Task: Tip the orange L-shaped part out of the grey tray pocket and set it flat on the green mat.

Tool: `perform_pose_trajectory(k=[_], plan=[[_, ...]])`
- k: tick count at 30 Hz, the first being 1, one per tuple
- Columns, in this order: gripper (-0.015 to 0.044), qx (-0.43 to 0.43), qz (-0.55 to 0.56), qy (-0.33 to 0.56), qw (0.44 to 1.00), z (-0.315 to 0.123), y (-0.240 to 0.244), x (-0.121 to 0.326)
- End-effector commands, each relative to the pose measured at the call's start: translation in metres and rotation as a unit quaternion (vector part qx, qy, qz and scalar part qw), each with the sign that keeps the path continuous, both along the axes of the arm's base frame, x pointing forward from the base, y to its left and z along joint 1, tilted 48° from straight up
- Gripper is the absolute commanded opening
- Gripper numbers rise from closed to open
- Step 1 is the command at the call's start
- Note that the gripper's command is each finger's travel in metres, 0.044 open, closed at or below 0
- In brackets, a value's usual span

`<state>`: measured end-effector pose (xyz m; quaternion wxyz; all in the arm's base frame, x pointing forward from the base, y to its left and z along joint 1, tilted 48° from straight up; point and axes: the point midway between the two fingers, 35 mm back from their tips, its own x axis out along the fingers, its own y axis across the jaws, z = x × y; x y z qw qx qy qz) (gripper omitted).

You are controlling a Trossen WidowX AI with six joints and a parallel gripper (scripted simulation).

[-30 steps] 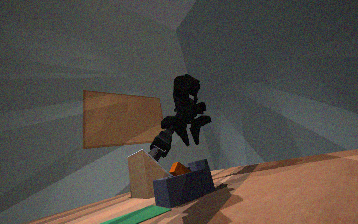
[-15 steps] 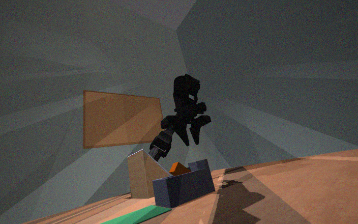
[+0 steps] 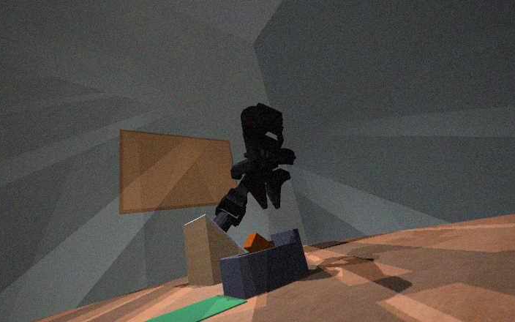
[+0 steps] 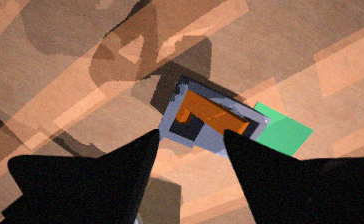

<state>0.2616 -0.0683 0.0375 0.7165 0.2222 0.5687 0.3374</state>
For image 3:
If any orange l-shaped part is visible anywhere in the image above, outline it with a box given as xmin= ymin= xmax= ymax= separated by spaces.
xmin=243 ymin=233 xmax=275 ymax=253

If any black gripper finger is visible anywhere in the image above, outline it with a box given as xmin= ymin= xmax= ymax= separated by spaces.
xmin=265 ymin=178 xmax=286 ymax=209
xmin=241 ymin=173 xmax=268 ymax=209

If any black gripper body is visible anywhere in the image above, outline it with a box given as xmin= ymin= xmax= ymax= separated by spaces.
xmin=230 ymin=143 xmax=291 ymax=183

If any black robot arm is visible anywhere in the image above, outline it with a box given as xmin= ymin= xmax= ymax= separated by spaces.
xmin=213 ymin=103 xmax=296 ymax=233

